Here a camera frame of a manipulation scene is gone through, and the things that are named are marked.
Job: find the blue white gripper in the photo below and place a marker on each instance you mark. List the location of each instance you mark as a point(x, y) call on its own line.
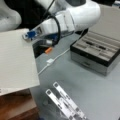
point(53, 25)

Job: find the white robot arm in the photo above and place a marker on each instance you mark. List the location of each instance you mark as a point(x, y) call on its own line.
point(83, 16)

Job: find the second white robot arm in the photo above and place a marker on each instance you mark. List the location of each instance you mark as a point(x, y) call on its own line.
point(10, 20)

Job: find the small orange object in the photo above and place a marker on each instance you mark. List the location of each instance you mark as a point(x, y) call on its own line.
point(48, 50)

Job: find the black compartment tray box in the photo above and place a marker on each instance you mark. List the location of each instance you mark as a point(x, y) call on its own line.
point(97, 52)

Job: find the wooden shelf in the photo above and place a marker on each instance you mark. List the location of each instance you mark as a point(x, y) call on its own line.
point(18, 106)

